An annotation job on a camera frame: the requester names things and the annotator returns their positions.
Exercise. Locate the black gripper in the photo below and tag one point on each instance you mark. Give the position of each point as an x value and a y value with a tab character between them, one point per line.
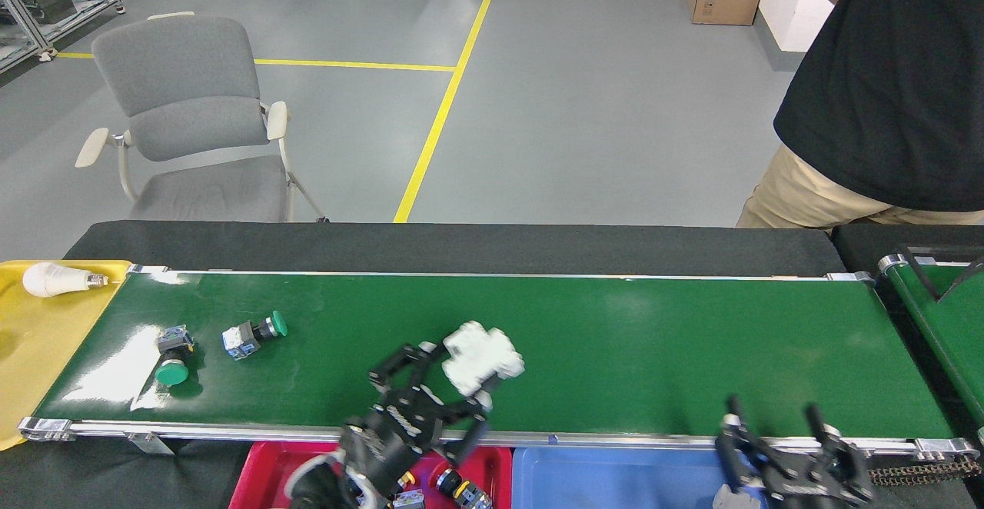
799	490
392	440

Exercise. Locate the red push button switch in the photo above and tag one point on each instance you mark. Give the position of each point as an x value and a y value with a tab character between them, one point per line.
461	490

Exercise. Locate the blue plastic tray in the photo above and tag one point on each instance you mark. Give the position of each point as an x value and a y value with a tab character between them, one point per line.
615	486

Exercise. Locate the long green conveyor belt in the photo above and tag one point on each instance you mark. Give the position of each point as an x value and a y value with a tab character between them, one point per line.
653	347

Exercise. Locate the red plastic tray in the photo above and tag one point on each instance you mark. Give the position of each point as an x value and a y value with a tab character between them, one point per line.
261	478

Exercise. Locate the short green conveyor belt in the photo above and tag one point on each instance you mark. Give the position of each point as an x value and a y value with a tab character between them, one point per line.
953	324

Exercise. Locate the yellow plastic tray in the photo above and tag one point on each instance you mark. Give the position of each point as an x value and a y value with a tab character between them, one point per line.
46	355

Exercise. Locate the person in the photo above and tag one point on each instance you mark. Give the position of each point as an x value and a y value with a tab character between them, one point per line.
899	94

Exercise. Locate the white light bulb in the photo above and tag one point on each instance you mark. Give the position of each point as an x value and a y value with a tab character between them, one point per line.
50	279

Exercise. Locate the grey padded chair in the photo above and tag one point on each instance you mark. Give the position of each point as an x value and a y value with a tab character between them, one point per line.
184	71

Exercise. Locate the black equipment box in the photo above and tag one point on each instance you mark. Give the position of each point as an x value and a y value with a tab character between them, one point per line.
48	3

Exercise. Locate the green push button switch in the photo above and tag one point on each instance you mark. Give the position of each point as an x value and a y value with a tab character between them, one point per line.
238	340
171	373

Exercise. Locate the black triangular bracket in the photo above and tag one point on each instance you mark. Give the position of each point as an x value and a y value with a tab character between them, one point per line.
920	274

